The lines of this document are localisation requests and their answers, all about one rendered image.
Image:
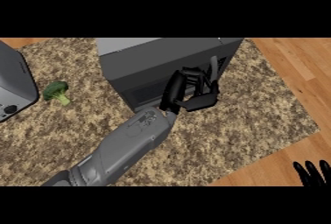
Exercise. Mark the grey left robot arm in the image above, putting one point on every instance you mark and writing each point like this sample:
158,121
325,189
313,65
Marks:
120,148

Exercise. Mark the grey appliance with knob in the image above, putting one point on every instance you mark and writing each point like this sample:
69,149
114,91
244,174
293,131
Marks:
12,84

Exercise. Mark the green broccoli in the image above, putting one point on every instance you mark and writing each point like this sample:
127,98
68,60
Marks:
56,92

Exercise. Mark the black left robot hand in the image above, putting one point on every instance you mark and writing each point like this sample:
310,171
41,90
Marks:
195,87

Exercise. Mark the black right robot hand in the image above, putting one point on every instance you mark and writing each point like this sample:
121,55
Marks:
312,174

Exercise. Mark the dark grey microwave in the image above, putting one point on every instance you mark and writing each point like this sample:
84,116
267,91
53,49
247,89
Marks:
155,70

